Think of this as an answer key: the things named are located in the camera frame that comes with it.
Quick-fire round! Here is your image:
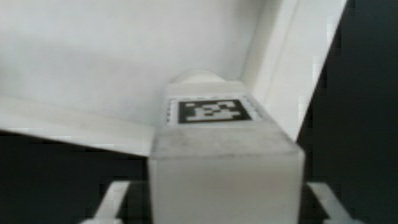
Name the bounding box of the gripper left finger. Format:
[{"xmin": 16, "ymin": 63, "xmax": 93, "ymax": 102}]
[{"xmin": 79, "ymin": 181, "xmax": 151, "ymax": 224}]

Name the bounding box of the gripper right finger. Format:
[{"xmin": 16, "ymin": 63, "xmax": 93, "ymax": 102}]
[{"xmin": 301, "ymin": 182, "xmax": 366, "ymax": 224}]

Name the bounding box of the white table leg with tag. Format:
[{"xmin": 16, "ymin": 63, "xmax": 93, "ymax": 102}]
[{"xmin": 148, "ymin": 70, "xmax": 306, "ymax": 224}]

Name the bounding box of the white square table top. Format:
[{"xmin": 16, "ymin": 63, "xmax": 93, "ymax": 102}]
[{"xmin": 0, "ymin": 0, "xmax": 301, "ymax": 158}]

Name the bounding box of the white right fence bar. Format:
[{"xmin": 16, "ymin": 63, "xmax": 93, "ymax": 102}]
[{"xmin": 258, "ymin": 0, "xmax": 347, "ymax": 139}]

